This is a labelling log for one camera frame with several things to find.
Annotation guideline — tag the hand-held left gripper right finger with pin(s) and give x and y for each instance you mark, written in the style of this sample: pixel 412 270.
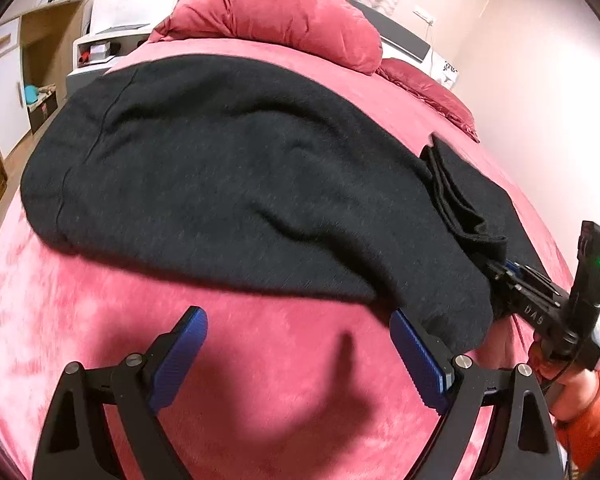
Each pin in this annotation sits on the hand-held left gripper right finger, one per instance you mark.
pixel 417 360

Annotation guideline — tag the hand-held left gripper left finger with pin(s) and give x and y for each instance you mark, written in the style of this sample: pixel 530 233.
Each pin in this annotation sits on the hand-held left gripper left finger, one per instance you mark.
pixel 180 355

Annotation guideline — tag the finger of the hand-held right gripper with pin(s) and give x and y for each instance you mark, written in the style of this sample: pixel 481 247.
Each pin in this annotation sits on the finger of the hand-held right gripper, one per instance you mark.
pixel 507 287
pixel 530 276

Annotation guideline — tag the black wool coat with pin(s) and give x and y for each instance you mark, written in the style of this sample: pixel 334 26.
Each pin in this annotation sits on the black wool coat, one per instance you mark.
pixel 230 185

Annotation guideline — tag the person's right forearm orange sleeve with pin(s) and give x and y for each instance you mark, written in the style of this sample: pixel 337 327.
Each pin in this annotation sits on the person's right forearm orange sleeve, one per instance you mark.
pixel 597 435

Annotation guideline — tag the person's right hand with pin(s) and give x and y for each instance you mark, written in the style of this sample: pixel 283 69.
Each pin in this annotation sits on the person's right hand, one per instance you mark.
pixel 575 395

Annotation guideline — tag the bed with pink sheet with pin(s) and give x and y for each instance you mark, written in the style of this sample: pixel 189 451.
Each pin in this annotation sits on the bed with pink sheet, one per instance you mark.
pixel 55 310

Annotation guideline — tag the pink ruffled pillow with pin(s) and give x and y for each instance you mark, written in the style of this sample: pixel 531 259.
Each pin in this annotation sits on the pink ruffled pillow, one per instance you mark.
pixel 430 92

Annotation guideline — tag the white floral bedside panel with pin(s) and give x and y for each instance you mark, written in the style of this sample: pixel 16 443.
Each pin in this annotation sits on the white floral bedside panel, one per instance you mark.
pixel 130 5
pixel 447 72

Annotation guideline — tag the dark storage box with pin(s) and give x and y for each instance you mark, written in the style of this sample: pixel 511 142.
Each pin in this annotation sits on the dark storage box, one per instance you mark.
pixel 42 110

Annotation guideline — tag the white nightstand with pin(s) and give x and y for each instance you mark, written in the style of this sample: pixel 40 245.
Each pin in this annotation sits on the white nightstand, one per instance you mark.
pixel 87 77

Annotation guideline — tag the teal plastic container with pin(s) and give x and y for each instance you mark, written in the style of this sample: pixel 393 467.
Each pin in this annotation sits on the teal plastic container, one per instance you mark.
pixel 30 93

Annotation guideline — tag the small red item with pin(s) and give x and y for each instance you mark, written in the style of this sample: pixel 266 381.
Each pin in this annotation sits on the small red item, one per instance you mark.
pixel 83 58

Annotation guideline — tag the small white box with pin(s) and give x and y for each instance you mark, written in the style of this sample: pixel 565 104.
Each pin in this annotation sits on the small white box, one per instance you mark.
pixel 100 51

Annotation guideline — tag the white cabinet door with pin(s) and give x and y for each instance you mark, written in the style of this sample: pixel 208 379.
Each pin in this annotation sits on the white cabinet door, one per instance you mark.
pixel 2 90

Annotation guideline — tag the wooden desk cabinet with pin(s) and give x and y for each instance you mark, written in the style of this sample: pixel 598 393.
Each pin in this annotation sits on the wooden desk cabinet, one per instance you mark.
pixel 45 50

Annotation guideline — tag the white wall socket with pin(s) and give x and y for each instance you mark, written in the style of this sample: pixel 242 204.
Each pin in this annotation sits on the white wall socket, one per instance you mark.
pixel 424 14

